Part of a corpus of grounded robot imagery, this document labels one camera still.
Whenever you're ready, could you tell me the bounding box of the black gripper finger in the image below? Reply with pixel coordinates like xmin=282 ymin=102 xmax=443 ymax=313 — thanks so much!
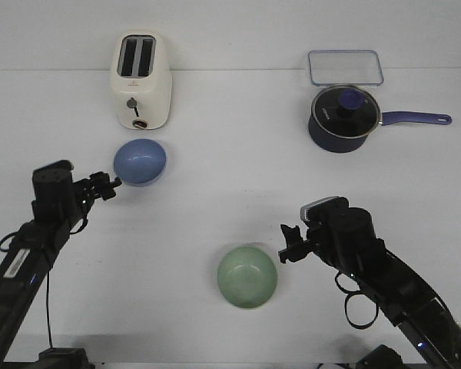
xmin=95 ymin=177 xmax=122 ymax=201
xmin=278 ymin=242 xmax=311 ymax=264
xmin=88 ymin=171 xmax=111 ymax=188
xmin=280 ymin=224 xmax=304 ymax=246

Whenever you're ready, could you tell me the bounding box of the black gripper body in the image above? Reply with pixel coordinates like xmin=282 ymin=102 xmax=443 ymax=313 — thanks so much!
xmin=32 ymin=169 xmax=96 ymax=227
xmin=305 ymin=197 xmax=384 ymax=273

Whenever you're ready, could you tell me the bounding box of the blue bowl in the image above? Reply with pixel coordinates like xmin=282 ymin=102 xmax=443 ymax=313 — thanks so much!
xmin=113 ymin=138 xmax=167 ymax=187

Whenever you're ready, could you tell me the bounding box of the green bowl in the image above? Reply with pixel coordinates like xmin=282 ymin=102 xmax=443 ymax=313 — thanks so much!
xmin=217 ymin=244 xmax=278 ymax=309

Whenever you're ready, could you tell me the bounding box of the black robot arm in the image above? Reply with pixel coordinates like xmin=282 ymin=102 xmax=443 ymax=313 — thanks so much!
xmin=0 ymin=160 xmax=121 ymax=367
xmin=278 ymin=196 xmax=461 ymax=368

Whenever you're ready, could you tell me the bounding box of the dark blue saucepan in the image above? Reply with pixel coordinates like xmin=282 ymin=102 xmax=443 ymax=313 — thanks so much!
xmin=308 ymin=111 xmax=453 ymax=153

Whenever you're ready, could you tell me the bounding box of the white two-slot toaster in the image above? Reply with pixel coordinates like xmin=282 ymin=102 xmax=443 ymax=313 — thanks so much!
xmin=110 ymin=30 xmax=173 ymax=130

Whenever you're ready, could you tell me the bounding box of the glass lid with blue knob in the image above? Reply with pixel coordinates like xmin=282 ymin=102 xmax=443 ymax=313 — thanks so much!
xmin=311 ymin=85 xmax=381 ymax=129

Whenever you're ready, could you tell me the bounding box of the clear plastic food container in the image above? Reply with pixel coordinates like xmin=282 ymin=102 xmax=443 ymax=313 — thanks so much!
xmin=307 ymin=49 xmax=384 ymax=87

